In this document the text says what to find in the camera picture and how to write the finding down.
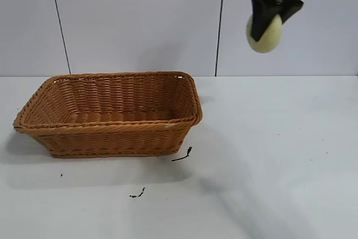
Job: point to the brown woven wicker basket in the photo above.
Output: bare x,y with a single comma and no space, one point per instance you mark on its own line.
112,135

